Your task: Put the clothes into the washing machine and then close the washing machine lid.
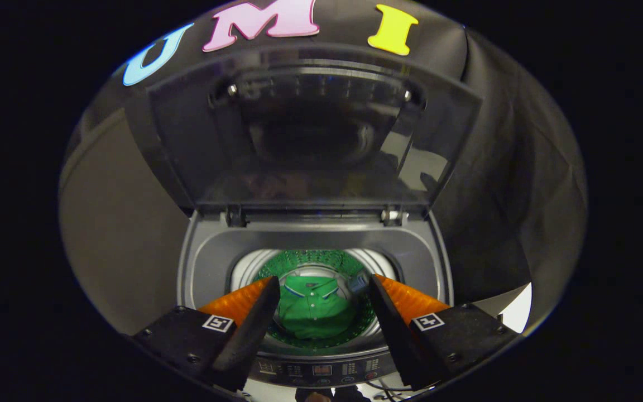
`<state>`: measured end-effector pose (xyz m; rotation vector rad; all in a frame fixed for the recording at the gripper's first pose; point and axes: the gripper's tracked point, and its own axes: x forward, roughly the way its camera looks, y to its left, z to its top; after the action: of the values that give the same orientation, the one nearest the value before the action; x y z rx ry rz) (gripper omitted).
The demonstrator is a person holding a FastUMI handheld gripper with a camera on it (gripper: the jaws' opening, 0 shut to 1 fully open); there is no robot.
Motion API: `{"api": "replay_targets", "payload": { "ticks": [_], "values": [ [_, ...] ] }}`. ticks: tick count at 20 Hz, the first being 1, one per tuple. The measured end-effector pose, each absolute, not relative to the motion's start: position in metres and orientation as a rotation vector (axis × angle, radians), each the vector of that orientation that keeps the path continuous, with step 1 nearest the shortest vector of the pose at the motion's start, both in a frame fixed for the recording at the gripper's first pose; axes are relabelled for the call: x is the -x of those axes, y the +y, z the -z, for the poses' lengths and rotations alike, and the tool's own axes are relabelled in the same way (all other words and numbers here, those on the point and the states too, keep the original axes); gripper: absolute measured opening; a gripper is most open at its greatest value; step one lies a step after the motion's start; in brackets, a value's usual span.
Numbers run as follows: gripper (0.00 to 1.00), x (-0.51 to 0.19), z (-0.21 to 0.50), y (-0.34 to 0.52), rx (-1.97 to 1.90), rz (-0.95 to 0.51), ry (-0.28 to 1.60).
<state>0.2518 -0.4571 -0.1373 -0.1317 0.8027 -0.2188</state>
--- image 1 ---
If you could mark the dark washing machine lid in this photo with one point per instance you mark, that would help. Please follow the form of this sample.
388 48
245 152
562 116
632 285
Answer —
299 139

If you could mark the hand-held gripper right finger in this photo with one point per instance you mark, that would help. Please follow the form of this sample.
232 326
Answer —
394 335

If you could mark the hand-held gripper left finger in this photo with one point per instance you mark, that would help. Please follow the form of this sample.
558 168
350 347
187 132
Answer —
252 329

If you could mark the green polo shirt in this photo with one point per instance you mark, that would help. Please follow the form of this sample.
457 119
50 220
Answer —
313 307

